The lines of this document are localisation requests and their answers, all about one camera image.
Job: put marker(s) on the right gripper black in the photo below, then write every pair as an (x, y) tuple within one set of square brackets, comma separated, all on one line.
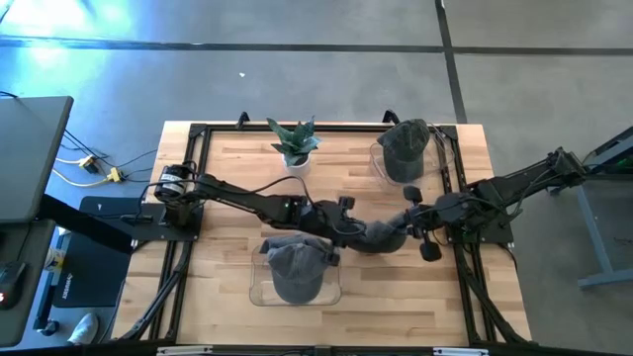
[(425, 221)]

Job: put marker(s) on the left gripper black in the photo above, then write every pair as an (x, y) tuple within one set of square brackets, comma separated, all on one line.
[(331, 225)]

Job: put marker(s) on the dark green baseball cap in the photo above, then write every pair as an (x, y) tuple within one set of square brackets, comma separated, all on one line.
[(383, 237), (405, 148)]

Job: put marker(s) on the grey baseball cap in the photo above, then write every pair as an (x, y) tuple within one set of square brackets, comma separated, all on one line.
[(297, 277), (297, 240)]

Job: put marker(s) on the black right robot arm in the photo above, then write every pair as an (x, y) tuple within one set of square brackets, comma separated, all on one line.
[(519, 180)]

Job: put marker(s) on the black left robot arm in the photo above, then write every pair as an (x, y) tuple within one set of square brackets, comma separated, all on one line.
[(237, 198)]

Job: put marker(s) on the clear plastic bin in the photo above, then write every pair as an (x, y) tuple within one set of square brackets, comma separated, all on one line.
[(442, 158), (259, 296)]

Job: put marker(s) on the white plant pot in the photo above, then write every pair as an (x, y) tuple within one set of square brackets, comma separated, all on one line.
[(299, 169)]

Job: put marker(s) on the green succulent plant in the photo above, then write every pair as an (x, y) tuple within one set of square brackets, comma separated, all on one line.
[(295, 143)]

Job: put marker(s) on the black mat with white mark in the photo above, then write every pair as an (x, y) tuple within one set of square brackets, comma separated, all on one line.
[(114, 205)]

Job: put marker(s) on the black Trossen case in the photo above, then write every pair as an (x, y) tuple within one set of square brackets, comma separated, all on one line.
[(94, 277)]

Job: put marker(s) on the black diagonal desk beam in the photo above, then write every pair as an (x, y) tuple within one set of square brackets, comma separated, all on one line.
[(84, 222)]

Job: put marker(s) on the person's white shoe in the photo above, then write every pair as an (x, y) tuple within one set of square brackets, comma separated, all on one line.
[(84, 329)]

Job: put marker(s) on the black round caster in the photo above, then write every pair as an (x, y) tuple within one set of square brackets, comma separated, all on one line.
[(48, 328)]

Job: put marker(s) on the dark grey desk surface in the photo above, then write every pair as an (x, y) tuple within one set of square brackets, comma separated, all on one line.
[(29, 237)]

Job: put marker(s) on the grey desk top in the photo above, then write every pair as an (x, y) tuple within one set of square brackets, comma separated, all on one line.
[(29, 148)]

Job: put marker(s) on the black computer mouse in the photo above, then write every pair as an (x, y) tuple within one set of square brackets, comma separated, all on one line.
[(10, 284)]

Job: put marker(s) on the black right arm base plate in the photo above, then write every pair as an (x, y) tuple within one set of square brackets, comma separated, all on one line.
[(499, 232)]

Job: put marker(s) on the black aluminium table frame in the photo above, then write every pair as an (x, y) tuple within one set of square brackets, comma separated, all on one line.
[(346, 128)]

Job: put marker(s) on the white frame bracket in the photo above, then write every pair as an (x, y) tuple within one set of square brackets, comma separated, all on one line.
[(460, 352), (184, 350)]

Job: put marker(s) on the grey metal table frame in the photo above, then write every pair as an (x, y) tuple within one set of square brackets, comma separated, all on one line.
[(596, 230)]

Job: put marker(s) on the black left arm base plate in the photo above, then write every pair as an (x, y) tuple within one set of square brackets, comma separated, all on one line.
[(148, 232)]

